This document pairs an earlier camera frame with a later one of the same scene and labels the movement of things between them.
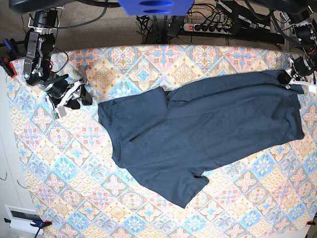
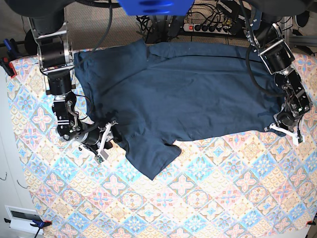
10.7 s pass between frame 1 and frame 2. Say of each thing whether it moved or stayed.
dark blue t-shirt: moved
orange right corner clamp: stayed
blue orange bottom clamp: stayed
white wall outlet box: stayed
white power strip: stayed
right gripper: moved
